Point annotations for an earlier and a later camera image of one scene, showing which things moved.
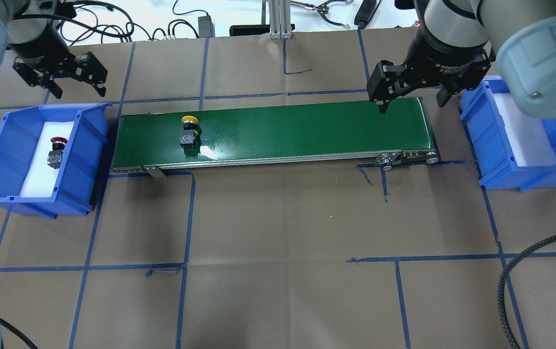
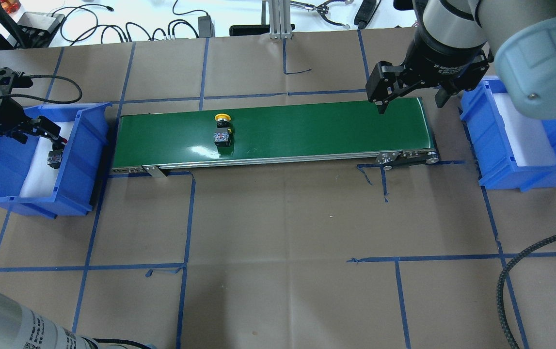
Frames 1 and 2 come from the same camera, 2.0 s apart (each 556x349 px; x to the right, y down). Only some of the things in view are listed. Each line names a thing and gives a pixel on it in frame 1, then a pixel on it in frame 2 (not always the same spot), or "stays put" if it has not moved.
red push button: [55, 157] stays put
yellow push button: [190, 139] to [223, 136]
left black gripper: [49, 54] to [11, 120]
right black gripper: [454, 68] stays put
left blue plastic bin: [83, 178] stays put
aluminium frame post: [279, 19] stays put
